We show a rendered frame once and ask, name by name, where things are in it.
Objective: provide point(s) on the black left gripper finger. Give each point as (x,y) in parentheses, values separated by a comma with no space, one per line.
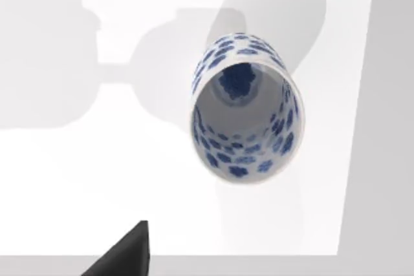
(132,253)

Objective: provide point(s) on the white and blue patterned cup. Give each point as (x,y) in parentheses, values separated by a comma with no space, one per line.
(207,146)

